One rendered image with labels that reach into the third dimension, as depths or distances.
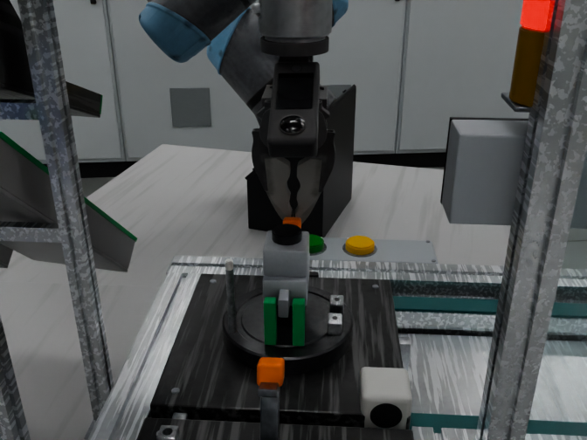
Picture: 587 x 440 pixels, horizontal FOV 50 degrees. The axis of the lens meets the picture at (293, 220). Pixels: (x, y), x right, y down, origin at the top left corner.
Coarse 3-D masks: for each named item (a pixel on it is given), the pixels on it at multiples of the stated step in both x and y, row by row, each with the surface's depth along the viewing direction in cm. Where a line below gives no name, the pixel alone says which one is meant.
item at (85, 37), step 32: (64, 0) 323; (96, 0) 324; (64, 32) 330; (96, 32) 331; (64, 64) 337; (96, 64) 338; (0, 128) 349; (32, 128) 350; (96, 128) 353; (96, 160) 363
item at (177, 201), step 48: (96, 192) 131; (144, 192) 131; (192, 192) 131; (240, 192) 131; (384, 192) 131; (432, 192) 131; (144, 240) 111; (192, 240) 111; (240, 240) 111; (432, 240) 111; (480, 240) 111
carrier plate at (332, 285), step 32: (224, 288) 76; (256, 288) 76; (320, 288) 76; (352, 288) 76; (384, 288) 76; (192, 320) 70; (384, 320) 70; (192, 352) 65; (224, 352) 65; (352, 352) 65; (384, 352) 65; (160, 384) 60; (192, 384) 60; (224, 384) 60; (256, 384) 60; (288, 384) 60; (320, 384) 60; (352, 384) 60; (160, 416) 58; (192, 416) 58; (224, 416) 58; (256, 416) 58; (288, 416) 57; (320, 416) 57; (352, 416) 57
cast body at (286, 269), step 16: (288, 224) 63; (272, 240) 62; (288, 240) 61; (304, 240) 62; (272, 256) 61; (288, 256) 61; (304, 256) 61; (272, 272) 62; (288, 272) 62; (304, 272) 61; (272, 288) 62; (288, 288) 62; (304, 288) 61; (288, 304) 61
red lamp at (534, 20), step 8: (528, 0) 40; (536, 0) 40; (544, 0) 39; (528, 8) 40; (536, 8) 40; (544, 8) 39; (528, 16) 40; (536, 16) 40; (544, 16) 39; (528, 24) 41; (536, 24) 40; (544, 24) 40
